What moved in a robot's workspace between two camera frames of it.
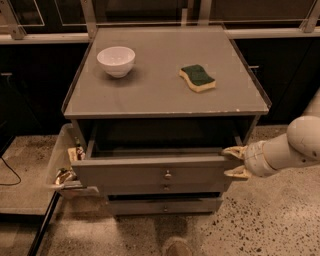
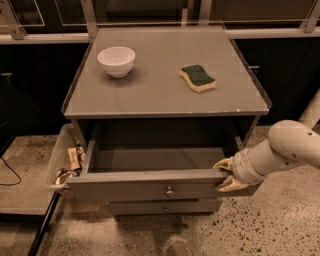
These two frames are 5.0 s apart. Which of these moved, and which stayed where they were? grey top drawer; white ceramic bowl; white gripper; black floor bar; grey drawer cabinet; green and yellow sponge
Moved: white gripper; grey top drawer
Stayed: black floor bar; white ceramic bowl; grey drawer cabinet; green and yellow sponge
